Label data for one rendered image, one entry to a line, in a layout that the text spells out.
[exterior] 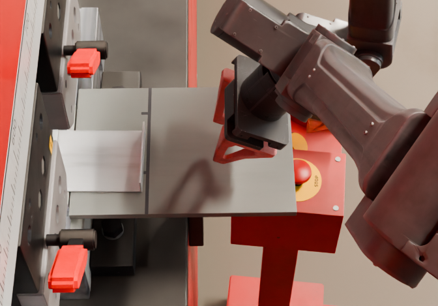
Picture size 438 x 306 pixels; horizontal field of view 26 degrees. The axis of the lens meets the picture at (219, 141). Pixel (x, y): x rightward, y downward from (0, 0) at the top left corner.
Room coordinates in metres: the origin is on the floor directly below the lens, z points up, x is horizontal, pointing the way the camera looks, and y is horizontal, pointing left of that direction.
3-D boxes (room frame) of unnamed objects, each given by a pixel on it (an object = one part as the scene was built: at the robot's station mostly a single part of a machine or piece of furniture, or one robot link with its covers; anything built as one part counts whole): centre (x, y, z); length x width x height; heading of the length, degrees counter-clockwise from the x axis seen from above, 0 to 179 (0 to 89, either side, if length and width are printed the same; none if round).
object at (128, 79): (0.65, 0.13, 0.89); 0.30 x 0.05 x 0.03; 1
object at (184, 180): (0.61, 0.04, 1.00); 0.26 x 0.18 x 0.01; 91
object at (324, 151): (0.75, -0.11, 0.75); 0.20 x 0.16 x 0.18; 174
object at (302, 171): (0.70, -0.11, 0.79); 0.04 x 0.04 x 0.04
